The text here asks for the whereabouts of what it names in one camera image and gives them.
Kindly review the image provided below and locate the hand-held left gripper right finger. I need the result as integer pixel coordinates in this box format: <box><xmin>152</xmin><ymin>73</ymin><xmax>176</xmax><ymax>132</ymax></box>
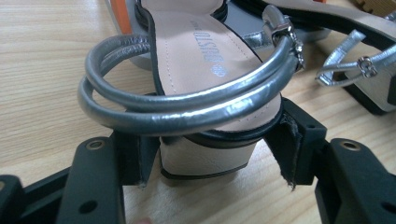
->
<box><xmin>264</xmin><ymin>97</ymin><xmax>396</xmax><ymax>224</ymax></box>

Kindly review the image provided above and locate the black rhinestone strap sandal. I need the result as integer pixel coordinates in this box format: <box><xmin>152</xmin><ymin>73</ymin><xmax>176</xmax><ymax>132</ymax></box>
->
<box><xmin>232</xmin><ymin>0</ymin><xmax>396</xmax><ymax>116</ymax></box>
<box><xmin>77</xmin><ymin>0</ymin><xmax>304</xmax><ymax>181</ymax></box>

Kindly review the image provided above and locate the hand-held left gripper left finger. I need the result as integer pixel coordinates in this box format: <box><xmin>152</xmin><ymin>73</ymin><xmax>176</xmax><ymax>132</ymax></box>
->
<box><xmin>55</xmin><ymin>131</ymin><xmax>162</xmax><ymax>224</ymax></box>

